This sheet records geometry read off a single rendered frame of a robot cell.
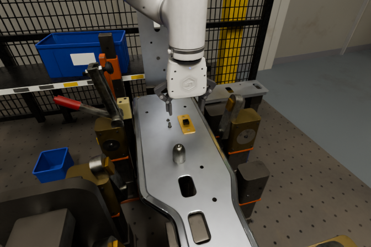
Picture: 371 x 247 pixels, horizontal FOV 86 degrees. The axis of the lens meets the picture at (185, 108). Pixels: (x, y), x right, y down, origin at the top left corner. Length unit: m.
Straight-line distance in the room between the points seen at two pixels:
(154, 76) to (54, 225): 0.63
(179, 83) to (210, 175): 0.23
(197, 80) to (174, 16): 0.16
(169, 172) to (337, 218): 0.63
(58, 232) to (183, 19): 0.38
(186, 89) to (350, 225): 0.71
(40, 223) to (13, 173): 0.85
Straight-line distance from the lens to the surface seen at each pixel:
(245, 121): 0.58
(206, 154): 0.53
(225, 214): 0.45
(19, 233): 0.28
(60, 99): 0.54
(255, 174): 0.53
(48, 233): 0.26
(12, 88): 0.97
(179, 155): 0.48
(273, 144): 1.05
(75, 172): 0.46
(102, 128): 0.56
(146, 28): 0.74
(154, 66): 0.79
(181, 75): 0.48
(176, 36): 0.45
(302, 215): 0.87
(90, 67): 0.49
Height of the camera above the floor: 1.40
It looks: 36 degrees down
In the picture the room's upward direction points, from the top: straight up
